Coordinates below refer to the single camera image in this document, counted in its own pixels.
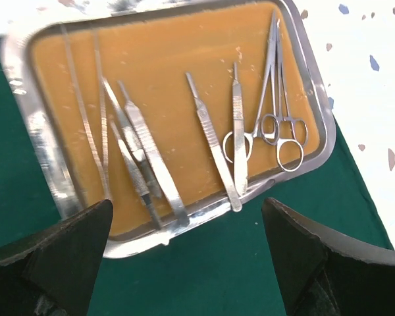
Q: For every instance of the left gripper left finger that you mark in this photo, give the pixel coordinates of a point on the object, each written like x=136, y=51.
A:
x=53, y=272

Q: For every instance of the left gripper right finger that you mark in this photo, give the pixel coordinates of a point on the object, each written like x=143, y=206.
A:
x=321, y=271

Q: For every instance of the green surgical drape cloth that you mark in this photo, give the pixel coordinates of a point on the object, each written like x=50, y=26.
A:
x=223, y=267

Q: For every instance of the steel surgical scissors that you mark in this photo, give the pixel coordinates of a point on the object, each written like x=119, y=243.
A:
x=263, y=108

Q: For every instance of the steel instrument tray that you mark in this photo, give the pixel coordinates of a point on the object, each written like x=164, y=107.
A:
x=132, y=230

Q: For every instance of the steel hemostat forceps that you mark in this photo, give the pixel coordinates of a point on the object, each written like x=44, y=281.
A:
x=280, y=128

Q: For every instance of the yellow tray liner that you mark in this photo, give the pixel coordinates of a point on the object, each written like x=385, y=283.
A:
x=151, y=58

